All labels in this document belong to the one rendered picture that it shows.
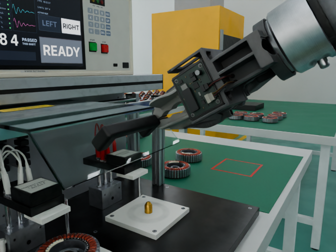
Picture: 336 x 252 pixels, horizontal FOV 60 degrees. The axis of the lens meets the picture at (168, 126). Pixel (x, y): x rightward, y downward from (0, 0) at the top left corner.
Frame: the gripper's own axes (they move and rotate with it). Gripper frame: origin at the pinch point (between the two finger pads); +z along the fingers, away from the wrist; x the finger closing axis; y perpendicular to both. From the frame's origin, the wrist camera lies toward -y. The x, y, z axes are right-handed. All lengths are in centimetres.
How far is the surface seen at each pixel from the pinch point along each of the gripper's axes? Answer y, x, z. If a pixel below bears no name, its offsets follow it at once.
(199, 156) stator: -68, 11, 38
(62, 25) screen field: -5.1, -28.5, 16.1
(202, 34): -339, -127, 113
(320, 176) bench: -153, 56, 18
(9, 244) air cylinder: 11.3, 7.9, 36.4
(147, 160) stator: -50, 3, 50
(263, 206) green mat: -42, 30, 10
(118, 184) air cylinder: -19.1, 6.7, 35.7
